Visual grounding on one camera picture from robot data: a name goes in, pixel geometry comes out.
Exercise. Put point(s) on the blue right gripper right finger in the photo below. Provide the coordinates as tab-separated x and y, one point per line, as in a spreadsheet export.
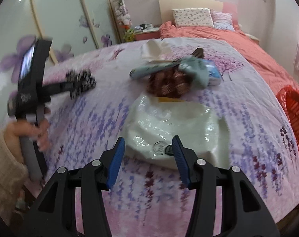
181	163

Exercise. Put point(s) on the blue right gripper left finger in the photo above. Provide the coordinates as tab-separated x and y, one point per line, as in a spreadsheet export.
114	160

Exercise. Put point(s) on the white plastic mailer bag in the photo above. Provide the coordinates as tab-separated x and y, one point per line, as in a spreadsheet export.
151	125

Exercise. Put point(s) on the black white patterned cloth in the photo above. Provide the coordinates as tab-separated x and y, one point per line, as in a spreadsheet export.
84	79

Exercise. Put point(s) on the red checked scrunchie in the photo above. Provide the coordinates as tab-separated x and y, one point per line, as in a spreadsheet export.
170	83

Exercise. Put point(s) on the blue tissue pack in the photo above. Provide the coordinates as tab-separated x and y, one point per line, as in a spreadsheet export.
215	77

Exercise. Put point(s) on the grey green sock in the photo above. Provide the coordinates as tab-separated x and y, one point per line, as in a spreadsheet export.
196	69

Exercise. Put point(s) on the person's left hand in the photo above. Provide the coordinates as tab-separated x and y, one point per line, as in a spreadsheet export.
15	130

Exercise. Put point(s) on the floral purple table cloth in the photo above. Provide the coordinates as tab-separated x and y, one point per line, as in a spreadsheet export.
238	122

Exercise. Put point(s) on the cream sweater sleeve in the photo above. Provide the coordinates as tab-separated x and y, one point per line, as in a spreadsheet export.
13	174

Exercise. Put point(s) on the sliding glass wardrobe doors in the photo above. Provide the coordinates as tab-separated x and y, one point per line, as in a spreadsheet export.
75	26

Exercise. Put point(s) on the crumpled white tissue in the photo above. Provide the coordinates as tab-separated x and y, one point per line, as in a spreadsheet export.
155	50

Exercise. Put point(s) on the plush toy shelf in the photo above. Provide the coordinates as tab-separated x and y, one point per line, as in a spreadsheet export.
124	21

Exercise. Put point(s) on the brown hair clip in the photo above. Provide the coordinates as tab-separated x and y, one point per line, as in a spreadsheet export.
199	53

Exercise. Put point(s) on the pink left nightstand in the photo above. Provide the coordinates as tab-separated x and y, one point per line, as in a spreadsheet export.
147	34

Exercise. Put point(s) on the red lined laundry basket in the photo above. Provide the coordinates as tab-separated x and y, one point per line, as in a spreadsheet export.
288	97

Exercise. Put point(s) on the right nightstand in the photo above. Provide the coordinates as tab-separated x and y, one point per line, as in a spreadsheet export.
253	38

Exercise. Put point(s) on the floral white pillow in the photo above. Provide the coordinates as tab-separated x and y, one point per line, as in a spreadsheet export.
192	17

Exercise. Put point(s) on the striped pink pillow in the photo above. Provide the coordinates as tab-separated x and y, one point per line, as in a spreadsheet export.
222	20

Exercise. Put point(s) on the beige pink headboard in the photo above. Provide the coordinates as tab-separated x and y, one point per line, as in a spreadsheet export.
166	7

